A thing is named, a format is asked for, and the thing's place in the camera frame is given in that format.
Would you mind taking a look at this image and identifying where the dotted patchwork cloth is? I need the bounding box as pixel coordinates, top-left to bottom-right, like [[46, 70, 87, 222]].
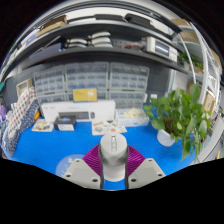
[[1, 87, 40, 156]]

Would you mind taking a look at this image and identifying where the white wire shelf rack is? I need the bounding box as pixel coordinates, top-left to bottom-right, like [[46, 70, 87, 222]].
[[176, 19, 223, 111]]

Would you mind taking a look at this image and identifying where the green potted plant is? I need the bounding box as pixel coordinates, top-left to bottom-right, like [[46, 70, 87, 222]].
[[143, 83, 212, 161]]

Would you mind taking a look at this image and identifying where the yellow box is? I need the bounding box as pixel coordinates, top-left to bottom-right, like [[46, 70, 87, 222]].
[[72, 87, 98, 103]]

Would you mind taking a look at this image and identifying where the white and blue box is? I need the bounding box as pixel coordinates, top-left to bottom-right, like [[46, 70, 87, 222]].
[[115, 107, 150, 128]]

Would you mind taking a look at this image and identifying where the round rabbit-print mouse pad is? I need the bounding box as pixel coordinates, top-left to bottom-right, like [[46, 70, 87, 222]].
[[54, 153, 86, 178]]

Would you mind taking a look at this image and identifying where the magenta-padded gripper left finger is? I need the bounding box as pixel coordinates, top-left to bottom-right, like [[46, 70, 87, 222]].
[[62, 144, 105, 190]]

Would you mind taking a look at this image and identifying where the small black box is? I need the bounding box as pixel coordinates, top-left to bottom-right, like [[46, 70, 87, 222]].
[[53, 115, 77, 132]]

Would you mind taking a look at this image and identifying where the cartoon sticker sheet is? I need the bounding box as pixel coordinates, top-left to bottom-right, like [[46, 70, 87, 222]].
[[91, 120, 128, 136], [31, 118, 55, 133]]

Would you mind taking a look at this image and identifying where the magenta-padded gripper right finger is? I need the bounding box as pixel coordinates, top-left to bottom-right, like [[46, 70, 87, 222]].
[[124, 144, 167, 190]]

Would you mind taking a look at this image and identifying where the long white keyboard box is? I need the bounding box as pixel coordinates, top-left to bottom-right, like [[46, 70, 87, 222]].
[[40, 99, 117, 124]]

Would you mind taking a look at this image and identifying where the white computer mouse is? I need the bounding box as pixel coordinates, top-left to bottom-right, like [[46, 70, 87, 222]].
[[99, 133, 129, 183]]

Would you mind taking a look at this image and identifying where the beige storage basket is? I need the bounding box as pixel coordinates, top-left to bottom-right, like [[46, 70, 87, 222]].
[[15, 78, 34, 98]]

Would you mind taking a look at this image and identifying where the dark wall shelf unit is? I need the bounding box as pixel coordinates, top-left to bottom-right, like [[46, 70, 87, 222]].
[[6, 6, 188, 73]]

